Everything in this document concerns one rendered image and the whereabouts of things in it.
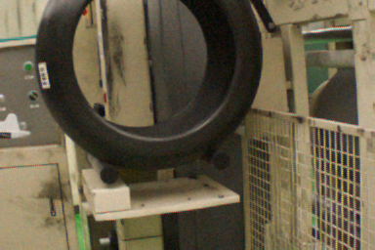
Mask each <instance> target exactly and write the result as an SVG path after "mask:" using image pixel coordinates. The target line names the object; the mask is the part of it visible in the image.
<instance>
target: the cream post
mask: <svg viewBox="0 0 375 250"><path fill-rule="evenodd" d="M96 10H97V20H98V30H99V33H101V37H102V47H103V56H102V57H101V56H100V58H101V70H102V80H103V89H104V93H106V101H107V104H106V103H104V109H105V119H106V120H108V121H110V122H112V123H114V124H122V125H127V126H147V125H151V124H153V118H152V106H151V86H150V75H149V65H148V53H147V43H146V24H145V14H144V3H143V0H96ZM117 173H118V176H119V178H120V179H121V180H122V182H123V183H124V184H141V183H148V182H157V181H158V171H140V170H132V169H126V170H117ZM115 222H116V225H117V234H118V244H119V250H164V246H163V237H162V227H161V223H162V218H161V214H158V215H151V216H143V217H137V218H122V219H116V220H115Z"/></svg>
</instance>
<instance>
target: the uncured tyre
mask: <svg viewBox="0 0 375 250"><path fill-rule="evenodd" d="M92 1H93V0H49V1H48V3H47V4H46V7H45V9H44V11H43V13H42V16H41V19H40V22H39V24H38V28H37V32H36V39H35V53H34V54H35V68H36V74H37V82H38V86H39V89H40V91H41V94H42V97H43V99H44V102H45V105H46V107H47V108H48V110H49V112H50V113H51V115H52V117H54V119H55V120H56V122H57V124H58V126H59V127H60V128H61V129H62V131H63V132H64V133H66V134H67V135H68V136H69V137H70V139H71V140H72V141H73V142H74V143H75V144H77V145H78V146H79V147H81V148H83V149H85V151H87V152H88V153H90V154H92V155H93V156H95V157H97V158H99V159H100V160H101V161H103V162H106V163H108V164H114V165H116V166H117V165H121V166H124V167H129V168H133V170H140V171H160V170H168V169H173V168H177V167H181V166H184V165H187V164H189V163H191V162H193V161H195V160H198V159H199V158H201V157H203V156H205V155H206V154H208V153H209V152H212V151H213V150H215V149H216V148H218V147H219V146H220V145H221V144H222V143H223V142H224V141H226V140H227V139H228V138H229V137H230V136H231V135H232V134H233V133H234V132H235V131H236V129H237V127H238V126H239V125H240V124H241V123H242V122H243V120H244V119H245V116H246V114H247V113H248V111H249V110H250V108H251V106H252V103H253V101H254V100H255V97H256V95H257V92H258V87H259V83H260V80H261V76H262V61H263V46H262V38H261V33H260V28H259V26H258V22H257V19H256V17H255V15H254V12H253V10H252V8H251V6H250V4H249V1H248V0H180V1H181V3H183V4H185V5H186V6H187V7H188V9H189V10H190V11H191V12H192V13H193V14H194V16H195V18H196V20H197V22H198V24H199V25H200V28H201V30H202V33H203V36H204V39H205V45H206V66H205V74H204V77H203V80H202V83H201V85H200V87H199V88H198V90H197V92H196V95H195V96H194V98H193V99H192V101H191V102H190V103H189V104H187V105H186V106H185V107H184V108H183V110H182V111H180V112H179V113H178V114H176V115H175V116H173V117H171V118H169V119H167V120H166V121H164V122H162V123H155V124H151V125H147V126H127V125H122V124H114V123H112V122H110V121H108V120H106V119H104V118H102V117H100V116H99V115H98V114H97V113H96V111H95V110H94V109H93V107H92V106H91V105H90V104H89V103H88V102H87V100H86V98H85V97H84V95H83V93H82V91H81V89H80V88H79V83H78V80H77V77H76V74H75V70H74V65H73V55H72V51H73V40H74V34H75V31H76V28H77V25H78V23H79V21H80V19H81V17H82V15H83V13H84V11H85V10H86V8H87V7H88V5H89V4H90V3H91V2H92ZM39 63H46V67H47V68H46V72H47V76H48V80H49V85H50V88H49V89H43V87H42V82H41V77H40V73H39V68H38V64H39Z"/></svg>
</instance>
